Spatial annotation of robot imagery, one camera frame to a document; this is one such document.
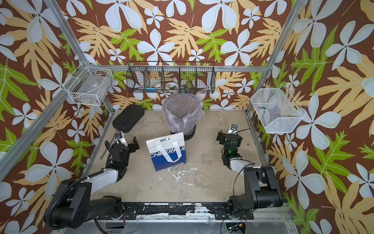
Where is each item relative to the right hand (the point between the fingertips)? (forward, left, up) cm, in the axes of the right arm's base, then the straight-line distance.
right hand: (228, 131), depth 91 cm
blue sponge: (+21, +49, +18) cm, 56 cm away
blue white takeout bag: (-17, +37, +5) cm, 41 cm away
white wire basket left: (+18, +84, +22) cm, 89 cm away
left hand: (-5, +63, 0) cm, 63 cm away
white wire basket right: (+5, -27, +13) cm, 31 cm away
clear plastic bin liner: (+17, +29, 0) cm, 34 cm away
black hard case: (+19, +71, -8) cm, 74 cm away
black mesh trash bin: (+18, +30, +1) cm, 35 cm away
